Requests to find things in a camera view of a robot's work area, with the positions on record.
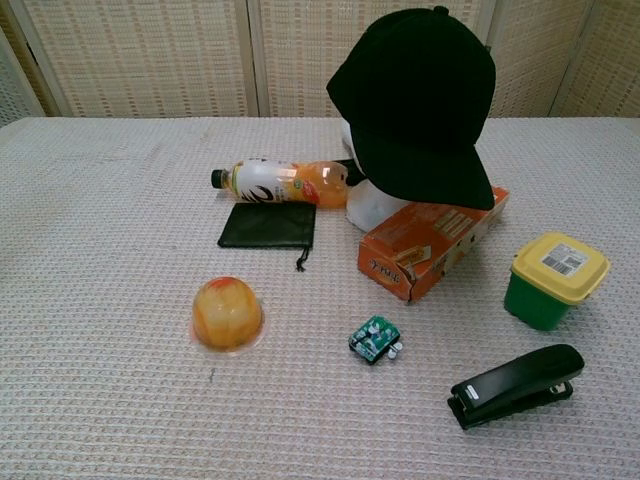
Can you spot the black baseball cap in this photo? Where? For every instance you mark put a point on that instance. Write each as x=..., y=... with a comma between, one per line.
x=415, y=100

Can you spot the black stapler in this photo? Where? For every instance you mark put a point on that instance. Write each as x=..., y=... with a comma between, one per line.
x=520, y=385

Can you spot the orange cardboard box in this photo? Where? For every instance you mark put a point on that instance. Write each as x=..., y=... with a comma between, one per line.
x=400, y=250

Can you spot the white foam mannequin head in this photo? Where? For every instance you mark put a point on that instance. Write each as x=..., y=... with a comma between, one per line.
x=370, y=210

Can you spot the orange juice plastic bottle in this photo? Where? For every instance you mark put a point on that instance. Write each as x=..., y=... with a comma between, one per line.
x=280, y=182

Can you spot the green container with yellow lid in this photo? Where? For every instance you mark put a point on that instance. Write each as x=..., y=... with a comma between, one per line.
x=555, y=270

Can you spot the white woven tablecloth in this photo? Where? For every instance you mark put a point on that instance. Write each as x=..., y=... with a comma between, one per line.
x=125, y=400

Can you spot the small green circuit module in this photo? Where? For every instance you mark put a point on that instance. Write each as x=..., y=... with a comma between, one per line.
x=372, y=340

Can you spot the beige woven folding screen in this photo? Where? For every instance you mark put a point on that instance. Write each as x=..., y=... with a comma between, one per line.
x=150, y=55

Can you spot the orange fruit jelly cup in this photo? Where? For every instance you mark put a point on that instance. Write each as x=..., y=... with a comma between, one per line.
x=227, y=315

